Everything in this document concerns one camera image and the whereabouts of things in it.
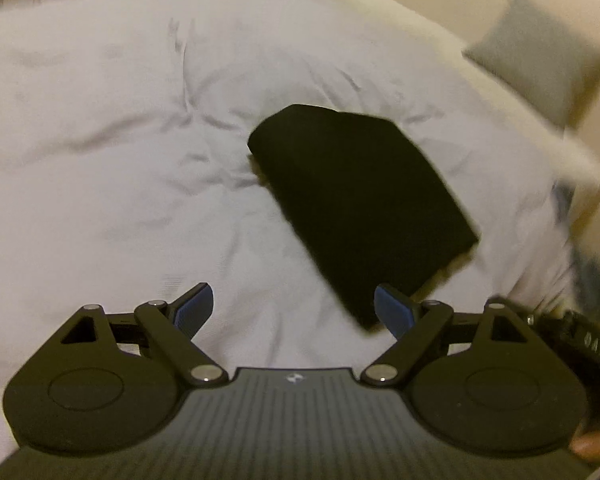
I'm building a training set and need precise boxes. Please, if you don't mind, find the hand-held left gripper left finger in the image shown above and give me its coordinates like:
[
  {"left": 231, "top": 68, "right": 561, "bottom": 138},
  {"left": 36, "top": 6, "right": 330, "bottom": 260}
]
[{"left": 60, "top": 282, "right": 231, "bottom": 387}]

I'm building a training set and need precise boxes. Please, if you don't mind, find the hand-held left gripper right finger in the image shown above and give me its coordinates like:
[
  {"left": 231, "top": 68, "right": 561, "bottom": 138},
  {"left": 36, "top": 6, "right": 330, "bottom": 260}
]
[{"left": 359, "top": 284, "right": 535, "bottom": 387}]

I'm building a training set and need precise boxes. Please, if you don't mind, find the black garment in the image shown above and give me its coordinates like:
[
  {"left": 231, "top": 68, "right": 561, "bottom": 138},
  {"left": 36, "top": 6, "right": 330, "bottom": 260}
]
[{"left": 246, "top": 104, "right": 481, "bottom": 332}]

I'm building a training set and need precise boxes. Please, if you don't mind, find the person's right hand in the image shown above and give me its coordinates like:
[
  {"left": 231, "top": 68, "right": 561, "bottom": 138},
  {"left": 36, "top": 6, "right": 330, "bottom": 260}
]
[{"left": 570, "top": 422, "right": 600, "bottom": 462}]

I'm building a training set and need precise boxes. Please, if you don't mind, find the blue grey cloth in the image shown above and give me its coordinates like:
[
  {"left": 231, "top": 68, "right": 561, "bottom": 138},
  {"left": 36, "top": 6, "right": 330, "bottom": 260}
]
[{"left": 550, "top": 180, "right": 600, "bottom": 321}]

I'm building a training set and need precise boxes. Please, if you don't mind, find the white bed sheet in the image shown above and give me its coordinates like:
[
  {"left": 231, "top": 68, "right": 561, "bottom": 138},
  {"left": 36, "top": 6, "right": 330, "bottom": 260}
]
[{"left": 0, "top": 0, "right": 581, "bottom": 467}]

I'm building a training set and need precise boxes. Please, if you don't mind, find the grey pillow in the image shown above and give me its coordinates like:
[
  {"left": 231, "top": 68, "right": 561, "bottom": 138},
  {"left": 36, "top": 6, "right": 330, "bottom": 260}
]
[{"left": 462, "top": 0, "right": 600, "bottom": 129}]

